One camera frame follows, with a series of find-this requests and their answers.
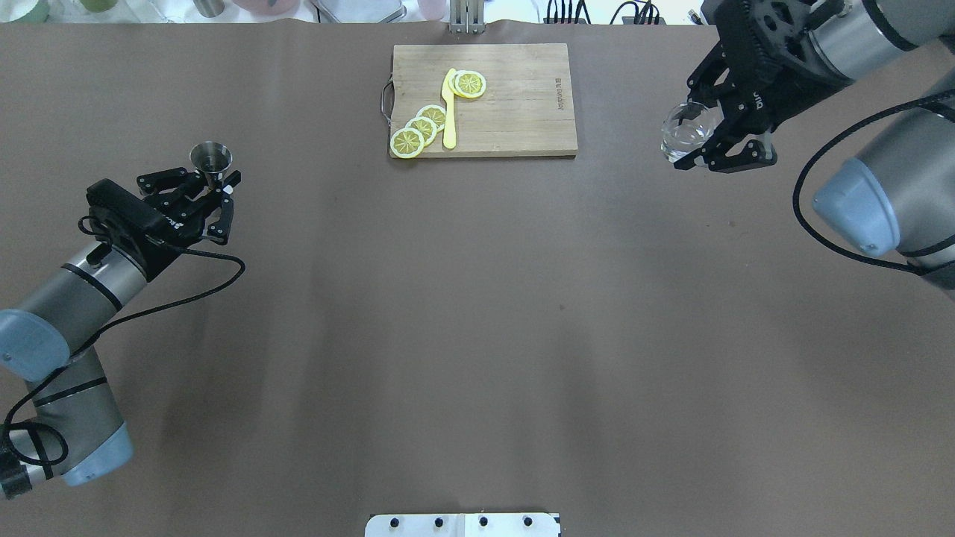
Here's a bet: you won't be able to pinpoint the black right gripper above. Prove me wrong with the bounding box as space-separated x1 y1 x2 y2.
673 1 854 174

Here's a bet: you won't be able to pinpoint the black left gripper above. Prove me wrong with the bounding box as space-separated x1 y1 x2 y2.
112 167 242 280

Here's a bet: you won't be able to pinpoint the clear glass cup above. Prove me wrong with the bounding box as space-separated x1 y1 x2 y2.
661 101 723 163

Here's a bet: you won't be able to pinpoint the steel jigger measuring cup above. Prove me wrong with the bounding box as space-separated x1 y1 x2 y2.
189 142 233 194

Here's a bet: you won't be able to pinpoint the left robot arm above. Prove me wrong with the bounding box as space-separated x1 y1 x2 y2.
1 168 241 499

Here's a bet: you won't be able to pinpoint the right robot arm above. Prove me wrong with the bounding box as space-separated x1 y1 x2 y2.
661 1 954 297

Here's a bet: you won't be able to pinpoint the wooden cutting board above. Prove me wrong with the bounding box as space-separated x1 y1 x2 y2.
391 43 577 158

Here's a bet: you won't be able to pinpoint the lemon slice top near knife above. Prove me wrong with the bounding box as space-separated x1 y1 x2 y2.
457 70 487 99

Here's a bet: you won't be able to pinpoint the lemon slice under near knife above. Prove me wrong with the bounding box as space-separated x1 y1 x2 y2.
447 70 464 98

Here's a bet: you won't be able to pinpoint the yellow plastic knife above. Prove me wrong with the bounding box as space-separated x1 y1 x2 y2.
440 68 457 150

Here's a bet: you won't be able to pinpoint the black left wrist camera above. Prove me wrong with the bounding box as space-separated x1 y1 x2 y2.
86 179 176 254

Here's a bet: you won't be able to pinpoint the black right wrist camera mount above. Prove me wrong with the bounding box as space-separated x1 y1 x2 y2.
739 1 847 72

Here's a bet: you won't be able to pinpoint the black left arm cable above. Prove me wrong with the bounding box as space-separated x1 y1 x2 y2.
0 216 247 482

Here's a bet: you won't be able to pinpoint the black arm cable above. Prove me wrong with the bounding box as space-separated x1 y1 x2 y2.
0 216 247 482
792 89 955 277

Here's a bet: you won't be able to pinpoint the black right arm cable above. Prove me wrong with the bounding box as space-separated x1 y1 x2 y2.
792 89 955 277

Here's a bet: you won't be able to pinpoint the metal bracket at table edge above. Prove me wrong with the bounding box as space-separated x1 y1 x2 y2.
449 0 486 35

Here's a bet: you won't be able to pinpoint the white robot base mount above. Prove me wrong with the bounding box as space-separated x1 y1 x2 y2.
364 511 563 536

